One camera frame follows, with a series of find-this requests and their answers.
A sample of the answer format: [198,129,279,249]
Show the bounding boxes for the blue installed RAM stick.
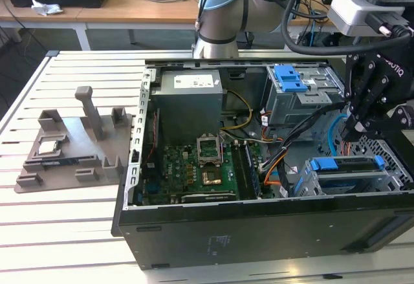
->
[244,143,262,197]

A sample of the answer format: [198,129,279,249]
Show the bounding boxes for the metal disk bay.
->
[292,155,405,197]

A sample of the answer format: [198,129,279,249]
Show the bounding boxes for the silver CPU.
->
[37,140,61,156]

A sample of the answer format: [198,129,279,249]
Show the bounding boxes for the black RAM slot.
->
[231,144,247,201]
[237,144,255,200]

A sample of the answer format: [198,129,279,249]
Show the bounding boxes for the wooden desk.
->
[0,0,414,52]

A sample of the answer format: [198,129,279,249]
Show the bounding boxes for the black open PC case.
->
[111,58,414,270]

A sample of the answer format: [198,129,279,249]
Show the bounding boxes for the black graphics card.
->
[180,190,240,204]

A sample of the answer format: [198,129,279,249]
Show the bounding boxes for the metal optical drive cage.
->
[262,65,352,141]

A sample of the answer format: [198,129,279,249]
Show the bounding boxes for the green motherboard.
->
[142,141,276,206]

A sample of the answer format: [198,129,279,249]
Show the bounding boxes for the dark RAM stick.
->
[41,158,80,168]

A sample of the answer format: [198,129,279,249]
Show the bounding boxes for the thin red wire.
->
[144,109,161,165]

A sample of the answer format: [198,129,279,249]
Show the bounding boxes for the black cable bundle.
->
[260,101,347,171]

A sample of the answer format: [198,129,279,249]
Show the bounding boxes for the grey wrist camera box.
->
[327,0,405,38]

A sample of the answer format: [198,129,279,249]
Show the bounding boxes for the yellow power wire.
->
[221,89,253,133]

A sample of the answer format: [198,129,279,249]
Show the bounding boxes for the crumpled white paper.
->
[31,0,64,16]

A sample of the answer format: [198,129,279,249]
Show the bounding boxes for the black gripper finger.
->
[347,102,414,142]
[342,54,389,140]

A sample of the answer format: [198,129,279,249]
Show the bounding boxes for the grey plastic parts rack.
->
[14,85,136,194]

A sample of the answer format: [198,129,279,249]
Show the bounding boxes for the blue plastic drive latch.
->
[273,65,307,93]

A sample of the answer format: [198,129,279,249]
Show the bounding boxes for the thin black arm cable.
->
[195,0,223,49]

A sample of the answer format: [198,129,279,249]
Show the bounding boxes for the orange data wire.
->
[263,157,289,188]
[341,135,354,159]

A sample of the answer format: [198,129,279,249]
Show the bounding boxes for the blue data wire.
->
[329,112,350,159]

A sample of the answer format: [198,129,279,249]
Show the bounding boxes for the grey Dell power supply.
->
[151,69,224,146]

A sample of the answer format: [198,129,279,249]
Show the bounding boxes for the hard disk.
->
[299,156,386,197]

